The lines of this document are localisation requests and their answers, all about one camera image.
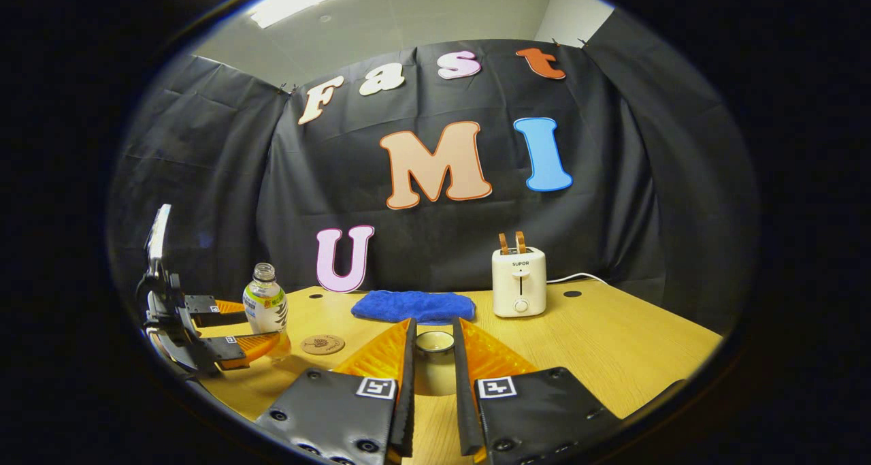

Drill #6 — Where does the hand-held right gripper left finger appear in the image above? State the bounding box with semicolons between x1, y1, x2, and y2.
255;317;417;465

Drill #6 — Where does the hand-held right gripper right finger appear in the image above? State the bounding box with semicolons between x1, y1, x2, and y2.
453;317;623;465

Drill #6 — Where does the cream teacup lid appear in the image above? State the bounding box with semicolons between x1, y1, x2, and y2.
413;330;457;398

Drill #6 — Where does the clear water bottle white label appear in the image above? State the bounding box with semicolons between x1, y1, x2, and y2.
243;262;292;358

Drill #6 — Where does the round cork coaster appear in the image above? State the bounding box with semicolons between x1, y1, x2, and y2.
301;334;346;356

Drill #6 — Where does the blue towel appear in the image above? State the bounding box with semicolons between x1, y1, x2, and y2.
351;289;477;325

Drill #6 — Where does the cream toaster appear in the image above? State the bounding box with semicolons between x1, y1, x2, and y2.
491;246;547;318

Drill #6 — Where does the black backdrop cloth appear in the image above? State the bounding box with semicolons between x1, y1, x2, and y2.
109;9;757;333

